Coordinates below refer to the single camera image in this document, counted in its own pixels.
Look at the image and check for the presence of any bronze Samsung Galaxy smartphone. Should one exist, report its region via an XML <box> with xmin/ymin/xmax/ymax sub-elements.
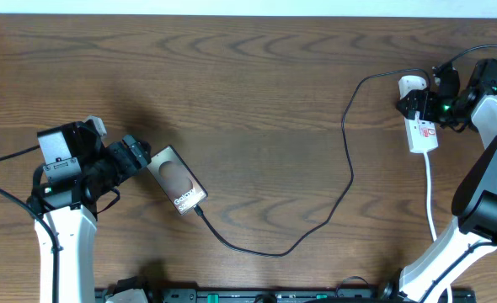
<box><xmin>147</xmin><ymin>145</ymin><xmax>208</xmax><ymax>215</ymax></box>

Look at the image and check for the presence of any black USB charging cable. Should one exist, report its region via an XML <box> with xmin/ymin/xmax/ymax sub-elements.
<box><xmin>193</xmin><ymin>67</ymin><xmax>431</xmax><ymax>258</ymax></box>

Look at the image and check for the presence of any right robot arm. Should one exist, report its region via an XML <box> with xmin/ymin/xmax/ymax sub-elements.
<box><xmin>380</xmin><ymin>59</ymin><xmax>497</xmax><ymax>302</ymax></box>

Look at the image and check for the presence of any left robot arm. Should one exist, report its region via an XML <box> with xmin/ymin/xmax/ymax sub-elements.
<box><xmin>27</xmin><ymin>116</ymin><xmax>151</xmax><ymax>302</ymax></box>

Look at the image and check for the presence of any white USB charger plug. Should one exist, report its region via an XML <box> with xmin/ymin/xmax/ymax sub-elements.
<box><xmin>398</xmin><ymin>75</ymin><xmax>427</xmax><ymax>99</ymax></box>

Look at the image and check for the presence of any white power strip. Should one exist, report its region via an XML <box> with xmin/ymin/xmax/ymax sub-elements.
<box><xmin>404</xmin><ymin>119</ymin><xmax>438</xmax><ymax>154</ymax></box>

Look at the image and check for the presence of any white power strip cord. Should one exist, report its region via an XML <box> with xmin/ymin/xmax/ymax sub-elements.
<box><xmin>423</xmin><ymin>151</ymin><xmax>454</xmax><ymax>303</ymax></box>

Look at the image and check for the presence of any black left camera cable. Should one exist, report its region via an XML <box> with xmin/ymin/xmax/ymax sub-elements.
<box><xmin>0</xmin><ymin>145</ymin><xmax>61</xmax><ymax>303</ymax></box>

